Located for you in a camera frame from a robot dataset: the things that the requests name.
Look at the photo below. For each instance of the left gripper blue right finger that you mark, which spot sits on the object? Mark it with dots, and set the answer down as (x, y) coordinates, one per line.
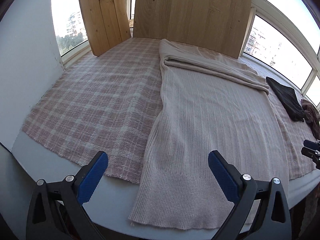
(260, 208)

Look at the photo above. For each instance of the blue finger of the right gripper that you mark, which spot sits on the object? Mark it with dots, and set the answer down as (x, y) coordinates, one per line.
(310, 153)
(315, 146)

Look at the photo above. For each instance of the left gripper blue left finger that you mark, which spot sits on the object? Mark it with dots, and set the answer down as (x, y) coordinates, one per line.
(56, 209)

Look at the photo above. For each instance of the dark brown garment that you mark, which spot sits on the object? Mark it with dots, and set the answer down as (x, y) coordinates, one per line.
(311, 117)

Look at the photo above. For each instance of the black pants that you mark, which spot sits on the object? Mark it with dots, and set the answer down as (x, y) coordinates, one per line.
(287, 97)

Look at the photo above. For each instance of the cream knit garment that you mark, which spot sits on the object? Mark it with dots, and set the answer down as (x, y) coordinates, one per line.
(210, 102)

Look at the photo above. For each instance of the pink plaid table cloth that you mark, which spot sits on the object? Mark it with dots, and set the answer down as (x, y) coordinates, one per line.
(111, 102)

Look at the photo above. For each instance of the large light wooden board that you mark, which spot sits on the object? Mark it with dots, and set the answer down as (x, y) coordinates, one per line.
(218, 25)

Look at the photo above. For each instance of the knotty pine plank board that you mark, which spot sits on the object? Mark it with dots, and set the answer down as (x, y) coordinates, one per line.
(106, 23)

